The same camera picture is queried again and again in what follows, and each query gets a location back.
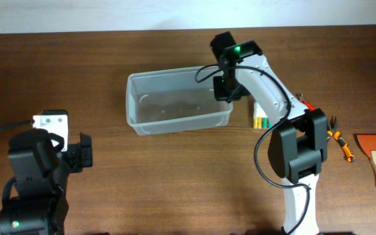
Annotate clear case of coloured plugs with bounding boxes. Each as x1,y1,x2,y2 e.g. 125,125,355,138
253,102,272,129

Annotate red handled small pliers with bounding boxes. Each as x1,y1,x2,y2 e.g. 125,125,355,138
296,93,315,111

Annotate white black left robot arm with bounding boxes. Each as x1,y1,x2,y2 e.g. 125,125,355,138
0,129,93,234

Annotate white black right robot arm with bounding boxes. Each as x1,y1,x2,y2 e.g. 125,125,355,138
210,32,328,234

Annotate clear plastic storage container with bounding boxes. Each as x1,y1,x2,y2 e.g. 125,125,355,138
125,67,233,136

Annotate orange black needle nose pliers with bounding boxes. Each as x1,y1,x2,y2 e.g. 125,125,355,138
326,116,354,163

